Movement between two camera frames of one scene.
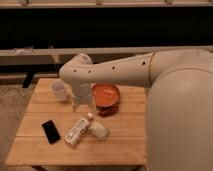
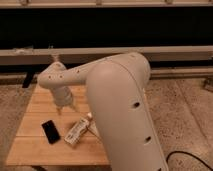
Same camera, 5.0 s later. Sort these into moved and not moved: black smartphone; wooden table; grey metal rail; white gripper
Moved: white gripper
Not moved: black smartphone; wooden table; grey metal rail
